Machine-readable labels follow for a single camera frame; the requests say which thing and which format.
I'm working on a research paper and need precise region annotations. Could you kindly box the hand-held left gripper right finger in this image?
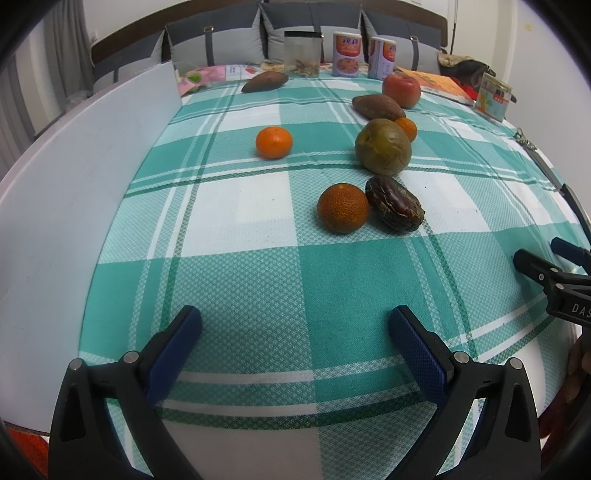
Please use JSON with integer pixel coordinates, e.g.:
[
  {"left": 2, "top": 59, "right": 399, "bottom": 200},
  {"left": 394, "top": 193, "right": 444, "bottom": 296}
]
[{"left": 385, "top": 305, "right": 542, "bottom": 480}]

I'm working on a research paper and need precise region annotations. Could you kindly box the dark wrinkled fruit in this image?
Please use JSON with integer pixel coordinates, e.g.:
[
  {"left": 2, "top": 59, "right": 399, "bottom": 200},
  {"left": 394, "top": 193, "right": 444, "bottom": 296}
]
[{"left": 365, "top": 175, "right": 426, "bottom": 234}]

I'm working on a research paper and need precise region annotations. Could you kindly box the green-brown round fruit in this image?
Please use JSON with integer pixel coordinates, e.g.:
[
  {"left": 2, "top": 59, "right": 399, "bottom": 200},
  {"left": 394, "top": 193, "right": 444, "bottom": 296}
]
[{"left": 355, "top": 118, "right": 413, "bottom": 177}]

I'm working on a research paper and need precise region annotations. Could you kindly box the dark speckled orange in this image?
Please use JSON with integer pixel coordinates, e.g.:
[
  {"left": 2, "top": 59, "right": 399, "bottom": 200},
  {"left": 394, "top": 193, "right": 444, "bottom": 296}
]
[{"left": 317, "top": 183, "right": 370, "bottom": 234}]

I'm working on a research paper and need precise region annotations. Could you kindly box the printed food can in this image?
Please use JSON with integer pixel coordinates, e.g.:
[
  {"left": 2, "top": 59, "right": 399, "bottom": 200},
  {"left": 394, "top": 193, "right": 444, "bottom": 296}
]
[
  {"left": 332, "top": 32, "right": 362, "bottom": 78},
  {"left": 368, "top": 37, "right": 397, "bottom": 80}
]

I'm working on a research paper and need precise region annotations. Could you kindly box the small orange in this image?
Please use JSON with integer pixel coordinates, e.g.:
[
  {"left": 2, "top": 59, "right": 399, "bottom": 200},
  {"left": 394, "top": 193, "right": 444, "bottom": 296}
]
[{"left": 394, "top": 117, "right": 418, "bottom": 143}]

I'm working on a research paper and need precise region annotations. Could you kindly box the sweet potato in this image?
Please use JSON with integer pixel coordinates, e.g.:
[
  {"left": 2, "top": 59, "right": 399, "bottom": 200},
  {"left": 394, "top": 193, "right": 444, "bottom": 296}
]
[
  {"left": 352, "top": 93, "right": 407, "bottom": 123},
  {"left": 241, "top": 71, "right": 290, "bottom": 94}
]

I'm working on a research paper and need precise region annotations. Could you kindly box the green plaid tablecloth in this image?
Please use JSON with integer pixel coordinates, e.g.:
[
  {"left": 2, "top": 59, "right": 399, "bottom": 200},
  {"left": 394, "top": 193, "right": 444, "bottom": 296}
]
[{"left": 78, "top": 65, "right": 591, "bottom": 480}]

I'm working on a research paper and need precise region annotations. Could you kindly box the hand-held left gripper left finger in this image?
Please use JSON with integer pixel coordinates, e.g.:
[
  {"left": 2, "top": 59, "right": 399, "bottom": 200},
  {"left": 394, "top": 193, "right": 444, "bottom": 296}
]
[{"left": 48, "top": 305, "right": 204, "bottom": 480}]

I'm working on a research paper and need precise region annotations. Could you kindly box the person's right hand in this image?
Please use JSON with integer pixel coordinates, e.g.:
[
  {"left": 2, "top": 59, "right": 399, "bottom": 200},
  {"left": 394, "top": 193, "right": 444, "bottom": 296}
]
[{"left": 568, "top": 335, "right": 591, "bottom": 377}]

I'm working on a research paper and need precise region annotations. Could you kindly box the bright smooth orange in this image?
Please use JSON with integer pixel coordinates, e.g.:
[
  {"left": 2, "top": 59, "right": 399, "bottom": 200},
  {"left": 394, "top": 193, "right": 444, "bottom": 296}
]
[{"left": 256, "top": 126, "right": 294, "bottom": 160}]

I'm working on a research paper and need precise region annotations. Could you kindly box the red apple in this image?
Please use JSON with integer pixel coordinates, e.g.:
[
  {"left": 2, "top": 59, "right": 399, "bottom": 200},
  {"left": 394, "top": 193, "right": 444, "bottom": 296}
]
[{"left": 382, "top": 73, "right": 422, "bottom": 110}]

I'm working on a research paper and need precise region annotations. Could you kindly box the clear jar with black lid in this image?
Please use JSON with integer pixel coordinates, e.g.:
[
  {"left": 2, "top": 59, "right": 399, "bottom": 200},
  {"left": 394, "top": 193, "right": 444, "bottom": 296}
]
[{"left": 284, "top": 30, "right": 321, "bottom": 77}]

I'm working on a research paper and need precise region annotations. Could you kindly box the dark bag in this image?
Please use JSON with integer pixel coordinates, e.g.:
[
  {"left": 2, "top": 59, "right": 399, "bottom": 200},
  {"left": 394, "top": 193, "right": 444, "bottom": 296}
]
[{"left": 438, "top": 51, "right": 497, "bottom": 95}]

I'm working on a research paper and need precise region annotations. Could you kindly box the white tissue pack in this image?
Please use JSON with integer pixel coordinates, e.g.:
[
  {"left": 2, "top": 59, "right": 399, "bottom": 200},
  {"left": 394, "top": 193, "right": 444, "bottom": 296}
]
[{"left": 224, "top": 64, "right": 264, "bottom": 81}]

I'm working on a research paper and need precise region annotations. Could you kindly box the orange book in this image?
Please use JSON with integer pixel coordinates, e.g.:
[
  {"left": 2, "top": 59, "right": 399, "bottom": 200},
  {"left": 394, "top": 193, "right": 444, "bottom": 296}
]
[{"left": 394, "top": 66, "right": 476, "bottom": 107}]

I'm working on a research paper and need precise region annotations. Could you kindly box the grey sofa cushion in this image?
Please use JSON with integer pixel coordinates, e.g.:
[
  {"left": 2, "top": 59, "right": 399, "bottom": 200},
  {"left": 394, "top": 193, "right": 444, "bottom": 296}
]
[
  {"left": 259, "top": 1, "right": 365, "bottom": 63},
  {"left": 164, "top": 6, "right": 266, "bottom": 70},
  {"left": 361, "top": 10, "right": 444, "bottom": 75},
  {"left": 92, "top": 32, "right": 167, "bottom": 95}
]

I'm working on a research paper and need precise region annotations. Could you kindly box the small colourful box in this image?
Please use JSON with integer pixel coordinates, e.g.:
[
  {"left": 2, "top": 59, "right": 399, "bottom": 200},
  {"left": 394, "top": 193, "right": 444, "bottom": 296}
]
[{"left": 474, "top": 73, "right": 514, "bottom": 123}]

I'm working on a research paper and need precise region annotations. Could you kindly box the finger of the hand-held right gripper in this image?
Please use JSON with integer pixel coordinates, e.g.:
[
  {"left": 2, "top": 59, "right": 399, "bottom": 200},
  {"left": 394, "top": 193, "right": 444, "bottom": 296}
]
[
  {"left": 513, "top": 248, "right": 566, "bottom": 296},
  {"left": 550, "top": 237, "right": 591, "bottom": 268}
]

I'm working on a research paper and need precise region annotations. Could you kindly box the black lanyard strap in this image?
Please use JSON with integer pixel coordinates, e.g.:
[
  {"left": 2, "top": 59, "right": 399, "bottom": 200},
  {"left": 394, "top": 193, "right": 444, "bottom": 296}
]
[{"left": 529, "top": 148, "right": 591, "bottom": 236}]

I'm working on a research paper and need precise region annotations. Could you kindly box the white board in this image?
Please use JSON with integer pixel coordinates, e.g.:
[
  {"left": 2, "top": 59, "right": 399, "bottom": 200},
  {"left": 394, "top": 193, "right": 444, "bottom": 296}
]
[{"left": 0, "top": 60, "right": 183, "bottom": 435}]

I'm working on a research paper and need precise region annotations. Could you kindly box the pink printed packet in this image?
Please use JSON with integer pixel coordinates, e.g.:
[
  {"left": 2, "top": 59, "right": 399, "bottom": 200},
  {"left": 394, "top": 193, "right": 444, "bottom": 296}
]
[{"left": 178, "top": 65, "right": 227, "bottom": 95}]

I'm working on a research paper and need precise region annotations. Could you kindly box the grey curtain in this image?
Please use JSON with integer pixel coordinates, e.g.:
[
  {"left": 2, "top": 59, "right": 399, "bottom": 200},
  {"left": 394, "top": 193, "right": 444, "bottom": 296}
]
[{"left": 0, "top": 0, "right": 88, "bottom": 153}]

